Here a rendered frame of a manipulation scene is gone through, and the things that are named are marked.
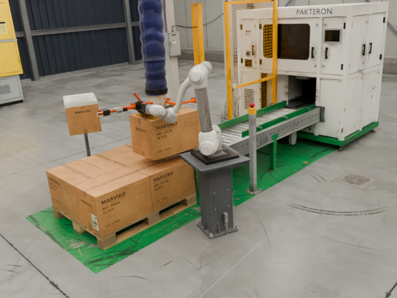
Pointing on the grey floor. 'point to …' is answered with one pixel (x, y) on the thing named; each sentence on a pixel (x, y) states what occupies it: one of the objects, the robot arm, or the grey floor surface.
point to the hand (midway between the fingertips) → (135, 106)
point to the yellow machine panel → (9, 60)
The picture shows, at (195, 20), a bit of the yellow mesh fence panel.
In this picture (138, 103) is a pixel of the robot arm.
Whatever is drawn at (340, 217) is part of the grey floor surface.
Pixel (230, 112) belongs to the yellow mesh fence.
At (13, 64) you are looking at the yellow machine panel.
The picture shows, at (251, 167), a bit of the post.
